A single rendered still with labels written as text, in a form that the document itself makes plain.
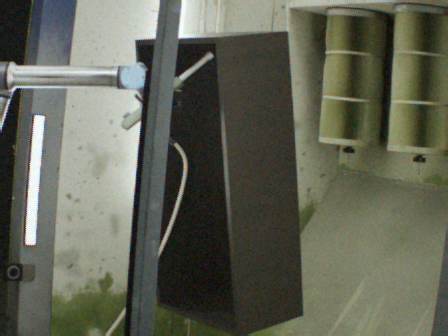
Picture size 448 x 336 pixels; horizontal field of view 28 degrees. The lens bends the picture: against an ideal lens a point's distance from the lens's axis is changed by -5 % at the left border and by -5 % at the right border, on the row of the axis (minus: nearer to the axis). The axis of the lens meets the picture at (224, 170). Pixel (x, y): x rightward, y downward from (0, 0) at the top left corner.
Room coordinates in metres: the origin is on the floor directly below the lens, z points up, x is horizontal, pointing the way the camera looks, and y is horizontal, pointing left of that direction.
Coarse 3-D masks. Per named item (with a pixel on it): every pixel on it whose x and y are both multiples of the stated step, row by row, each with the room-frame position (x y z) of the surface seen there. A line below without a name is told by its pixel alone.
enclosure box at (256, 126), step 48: (144, 48) 3.99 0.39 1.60; (192, 48) 4.15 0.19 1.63; (240, 48) 3.55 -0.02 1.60; (288, 48) 3.70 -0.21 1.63; (192, 96) 4.16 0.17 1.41; (240, 96) 3.57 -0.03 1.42; (288, 96) 3.72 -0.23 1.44; (192, 144) 4.18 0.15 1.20; (240, 144) 3.58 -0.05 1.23; (288, 144) 3.73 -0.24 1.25; (192, 192) 4.19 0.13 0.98; (240, 192) 3.59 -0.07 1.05; (288, 192) 3.75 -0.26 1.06; (192, 240) 4.21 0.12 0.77; (240, 240) 3.61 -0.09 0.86; (288, 240) 3.76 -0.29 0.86; (192, 288) 4.23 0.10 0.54; (240, 288) 3.62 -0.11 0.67; (288, 288) 3.78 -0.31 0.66
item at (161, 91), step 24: (168, 0) 2.46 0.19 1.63; (168, 24) 2.46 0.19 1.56; (168, 48) 2.47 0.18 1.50; (168, 72) 2.47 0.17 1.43; (168, 96) 2.47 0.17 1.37; (168, 120) 2.48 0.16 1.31; (144, 144) 2.49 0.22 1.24; (144, 168) 2.48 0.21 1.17; (144, 192) 2.47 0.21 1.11; (144, 216) 2.46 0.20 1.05; (144, 240) 2.46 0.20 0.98; (144, 264) 2.46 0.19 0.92; (144, 288) 2.46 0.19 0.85; (144, 312) 2.46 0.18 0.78
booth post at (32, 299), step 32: (64, 0) 4.33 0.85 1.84; (32, 32) 4.36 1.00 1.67; (64, 32) 4.34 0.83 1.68; (32, 64) 4.31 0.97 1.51; (64, 64) 4.35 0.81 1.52; (32, 96) 4.28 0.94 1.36; (64, 96) 4.36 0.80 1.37; (32, 256) 4.31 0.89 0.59; (32, 288) 4.31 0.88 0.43; (32, 320) 4.31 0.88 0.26
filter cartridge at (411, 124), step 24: (408, 24) 4.30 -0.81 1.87; (432, 24) 4.25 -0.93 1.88; (408, 48) 4.29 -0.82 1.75; (432, 48) 4.26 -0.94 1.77; (408, 72) 4.29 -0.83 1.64; (432, 72) 4.26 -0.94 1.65; (408, 96) 4.28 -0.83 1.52; (432, 96) 4.25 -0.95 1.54; (408, 120) 4.28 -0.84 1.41; (432, 120) 4.25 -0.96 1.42; (408, 144) 4.28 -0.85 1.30; (432, 144) 4.25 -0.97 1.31
